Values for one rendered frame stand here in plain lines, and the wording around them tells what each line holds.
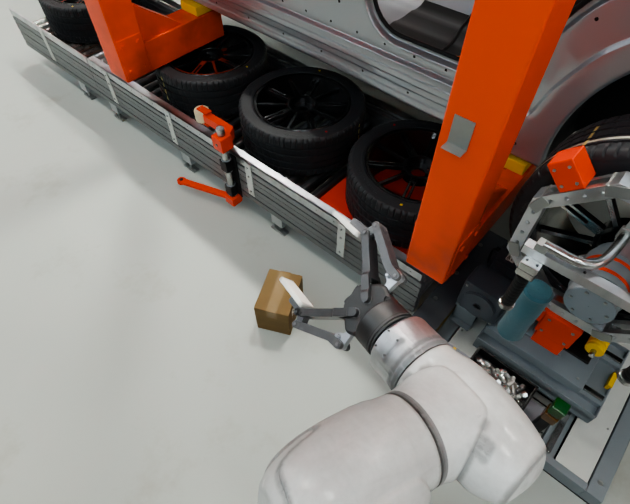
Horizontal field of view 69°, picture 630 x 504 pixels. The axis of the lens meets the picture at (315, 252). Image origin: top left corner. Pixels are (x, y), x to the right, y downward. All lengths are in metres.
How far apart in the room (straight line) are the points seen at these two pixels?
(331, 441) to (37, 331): 2.14
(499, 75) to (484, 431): 0.85
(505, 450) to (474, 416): 0.04
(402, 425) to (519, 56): 0.87
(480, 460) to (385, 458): 0.10
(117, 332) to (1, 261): 0.81
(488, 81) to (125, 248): 1.98
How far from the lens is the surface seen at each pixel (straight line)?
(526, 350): 2.03
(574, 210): 1.57
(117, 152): 3.19
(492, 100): 1.21
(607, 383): 2.17
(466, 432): 0.50
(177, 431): 2.05
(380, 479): 0.45
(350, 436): 0.45
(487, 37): 1.16
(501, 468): 0.51
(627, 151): 1.40
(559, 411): 1.46
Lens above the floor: 1.89
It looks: 52 degrees down
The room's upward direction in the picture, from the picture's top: straight up
